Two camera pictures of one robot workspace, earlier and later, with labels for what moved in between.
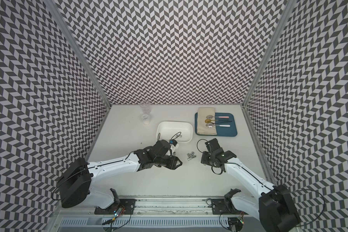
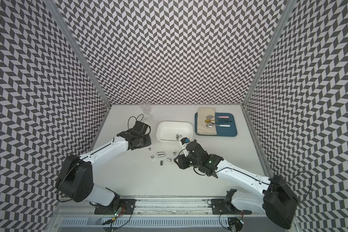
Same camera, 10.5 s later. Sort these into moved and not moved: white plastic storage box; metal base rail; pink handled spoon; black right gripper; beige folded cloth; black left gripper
Moved: black right gripper; black left gripper
Not moved: pink handled spoon; beige folded cloth; white plastic storage box; metal base rail
